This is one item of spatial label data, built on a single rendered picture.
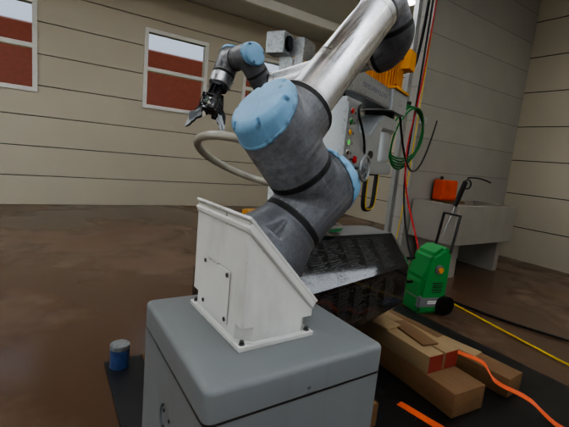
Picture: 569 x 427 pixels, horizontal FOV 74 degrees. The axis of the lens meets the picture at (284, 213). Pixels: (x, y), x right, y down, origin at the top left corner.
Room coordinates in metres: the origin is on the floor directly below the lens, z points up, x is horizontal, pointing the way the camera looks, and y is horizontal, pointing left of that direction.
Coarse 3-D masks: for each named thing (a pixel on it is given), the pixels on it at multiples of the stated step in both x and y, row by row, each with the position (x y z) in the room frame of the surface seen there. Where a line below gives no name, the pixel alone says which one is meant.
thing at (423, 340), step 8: (376, 320) 2.24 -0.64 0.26; (384, 320) 2.25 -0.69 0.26; (392, 320) 2.26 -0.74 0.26; (400, 320) 2.28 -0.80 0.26; (384, 328) 2.15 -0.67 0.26; (392, 328) 2.16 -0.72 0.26; (400, 328) 2.17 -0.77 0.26; (408, 328) 2.18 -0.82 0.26; (416, 328) 2.19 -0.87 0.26; (416, 336) 2.07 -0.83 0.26; (424, 336) 2.08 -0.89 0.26; (424, 344) 1.98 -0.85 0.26; (432, 344) 2.00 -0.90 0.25
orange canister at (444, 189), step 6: (438, 180) 4.78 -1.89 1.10; (444, 180) 4.71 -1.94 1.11; (450, 180) 4.78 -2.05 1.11; (438, 186) 4.76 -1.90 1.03; (444, 186) 4.71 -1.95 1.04; (450, 186) 4.77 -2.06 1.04; (456, 186) 4.84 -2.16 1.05; (438, 192) 4.75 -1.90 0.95; (444, 192) 4.71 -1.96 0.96; (450, 192) 4.79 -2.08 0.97; (438, 198) 4.75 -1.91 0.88; (444, 198) 4.72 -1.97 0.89; (450, 198) 4.80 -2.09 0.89
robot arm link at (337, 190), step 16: (336, 160) 0.84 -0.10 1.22; (320, 176) 0.78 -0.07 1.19; (336, 176) 0.82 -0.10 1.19; (352, 176) 0.84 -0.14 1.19; (288, 192) 0.78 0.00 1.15; (304, 192) 0.78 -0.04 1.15; (320, 192) 0.79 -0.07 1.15; (336, 192) 0.81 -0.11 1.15; (352, 192) 0.84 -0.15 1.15; (304, 208) 0.78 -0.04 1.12; (320, 208) 0.79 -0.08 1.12; (336, 208) 0.82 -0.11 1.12; (320, 224) 0.79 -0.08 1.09; (320, 240) 0.83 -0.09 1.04
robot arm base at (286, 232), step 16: (256, 208) 0.81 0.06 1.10; (272, 208) 0.79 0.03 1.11; (288, 208) 0.78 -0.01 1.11; (272, 224) 0.75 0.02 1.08; (288, 224) 0.76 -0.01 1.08; (304, 224) 0.77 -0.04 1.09; (272, 240) 0.72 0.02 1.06; (288, 240) 0.74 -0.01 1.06; (304, 240) 0.77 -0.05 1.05; (288, 256) 0.73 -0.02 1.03; (304, 256) 0.76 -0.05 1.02
